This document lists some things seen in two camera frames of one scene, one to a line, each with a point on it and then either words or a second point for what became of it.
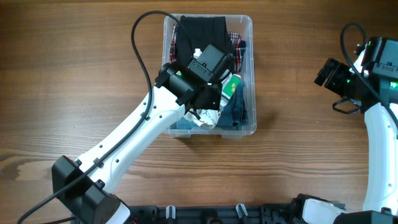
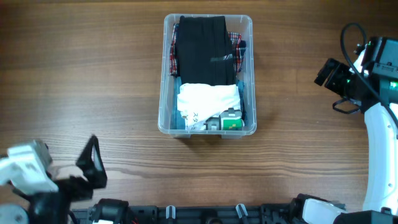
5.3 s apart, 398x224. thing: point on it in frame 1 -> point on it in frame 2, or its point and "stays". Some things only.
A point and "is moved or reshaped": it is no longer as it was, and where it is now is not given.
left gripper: x=216 y=103 -> x=81 y=188
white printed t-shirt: x=209 y=118 is moved or reshaped
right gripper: x=332 y=83 stays
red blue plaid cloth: x=239 y=46 stays
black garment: x=196 y=32 stays
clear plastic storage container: x=236 y=117 stays
